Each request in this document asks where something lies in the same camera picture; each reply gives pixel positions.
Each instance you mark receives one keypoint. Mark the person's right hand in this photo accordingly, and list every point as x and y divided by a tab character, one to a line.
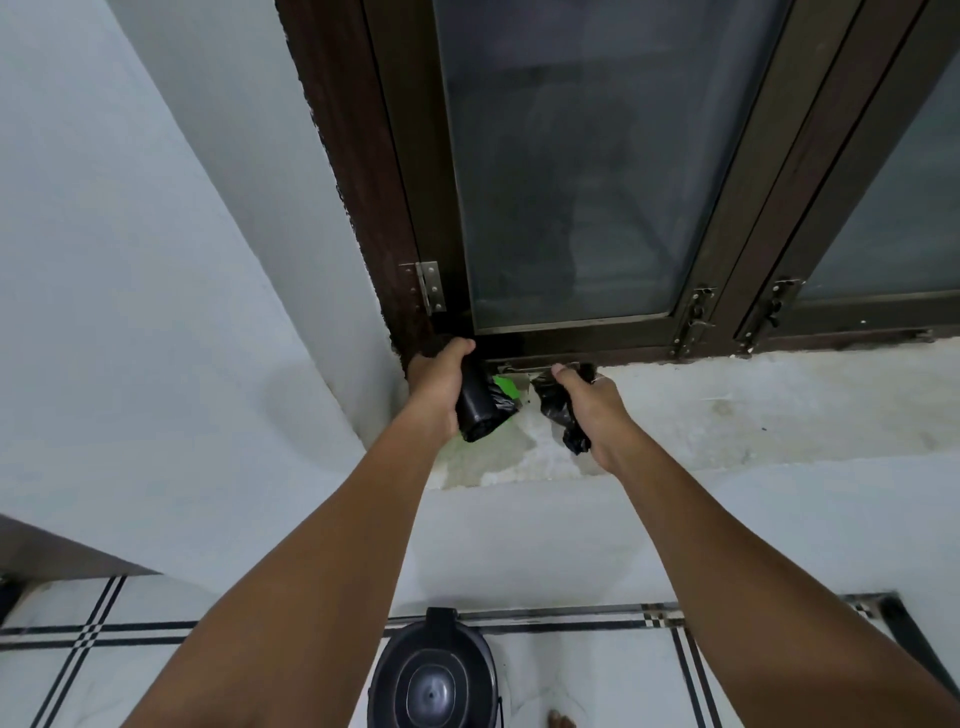
600	420

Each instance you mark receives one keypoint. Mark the person's left hand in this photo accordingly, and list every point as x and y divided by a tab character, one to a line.
433	386

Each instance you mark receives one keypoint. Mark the person's right thumb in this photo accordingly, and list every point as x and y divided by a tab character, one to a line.
562	373

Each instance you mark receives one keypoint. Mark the person's left thumb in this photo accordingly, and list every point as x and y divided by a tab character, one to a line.
461	348

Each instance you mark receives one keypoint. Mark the black torn garbage bag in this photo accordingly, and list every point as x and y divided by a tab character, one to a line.
559	409

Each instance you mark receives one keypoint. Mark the black garbage bag roll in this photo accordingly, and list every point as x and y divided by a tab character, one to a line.
478	409

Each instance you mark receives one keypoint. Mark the person's right forearm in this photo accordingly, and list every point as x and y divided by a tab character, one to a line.
750	600

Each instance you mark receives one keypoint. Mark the person's left forearm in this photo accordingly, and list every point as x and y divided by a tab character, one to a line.
315	600

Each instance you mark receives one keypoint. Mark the green paper label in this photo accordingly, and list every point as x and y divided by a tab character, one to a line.
507	388

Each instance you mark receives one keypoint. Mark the silver metal window hinge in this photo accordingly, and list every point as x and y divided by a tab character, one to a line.
430	285

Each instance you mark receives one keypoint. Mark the metal window latch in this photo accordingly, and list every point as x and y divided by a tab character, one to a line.
769	311
694	319

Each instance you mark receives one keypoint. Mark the frosted glass window sash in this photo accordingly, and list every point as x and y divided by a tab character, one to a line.
592	150
892	217

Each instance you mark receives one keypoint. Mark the black lidded trash bin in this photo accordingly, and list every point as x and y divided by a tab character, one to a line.
435	675

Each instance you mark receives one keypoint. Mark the person's foot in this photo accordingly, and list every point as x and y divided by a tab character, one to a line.
561	721

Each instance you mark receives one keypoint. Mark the dark brown wooden window frame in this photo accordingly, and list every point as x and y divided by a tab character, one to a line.
352	172

